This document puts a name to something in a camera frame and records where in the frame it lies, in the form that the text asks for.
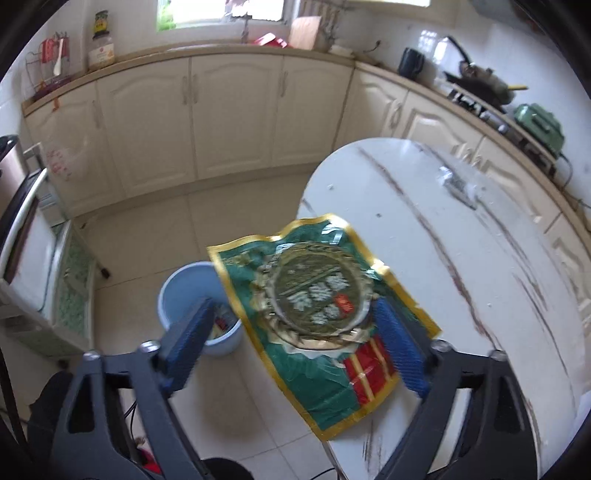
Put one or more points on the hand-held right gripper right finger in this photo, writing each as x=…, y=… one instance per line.
x=397, y=346

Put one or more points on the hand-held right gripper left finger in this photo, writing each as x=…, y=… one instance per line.
x=189, y=341

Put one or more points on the blue plastic bin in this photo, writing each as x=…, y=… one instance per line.
x=184, y=286

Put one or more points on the green gold-edged snack bag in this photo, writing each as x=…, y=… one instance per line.
x=300, y=295

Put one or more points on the silver white oven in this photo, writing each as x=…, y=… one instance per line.
x=27, y=249

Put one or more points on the cream kitchen cabinets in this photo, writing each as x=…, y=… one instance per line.
x=231, y=115

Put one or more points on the gas stove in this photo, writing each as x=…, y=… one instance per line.
x=498, y=122

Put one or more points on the green electric grill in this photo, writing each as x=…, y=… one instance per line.
x=540, y=124

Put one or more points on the frying pan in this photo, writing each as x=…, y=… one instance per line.
x=485, y=81

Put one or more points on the black mug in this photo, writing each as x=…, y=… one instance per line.
x=411, y=62

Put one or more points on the stack of white plates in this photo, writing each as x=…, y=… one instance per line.
x=341, y=50

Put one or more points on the glass jar with label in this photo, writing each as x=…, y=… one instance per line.
x=101, y=50

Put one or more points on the red packaging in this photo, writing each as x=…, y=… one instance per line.
x=270, y=40

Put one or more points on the metal faucet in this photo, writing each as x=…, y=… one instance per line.
x=244, y=32

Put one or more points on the wooden cutting board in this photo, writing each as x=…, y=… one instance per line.
x=304, y=32

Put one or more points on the kitchen window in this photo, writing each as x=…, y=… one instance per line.
x=194, y=11

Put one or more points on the small windowsill ornament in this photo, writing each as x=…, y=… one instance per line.
x=242, y=9

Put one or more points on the hanging utensil rail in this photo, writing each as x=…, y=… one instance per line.
x=334, y=18

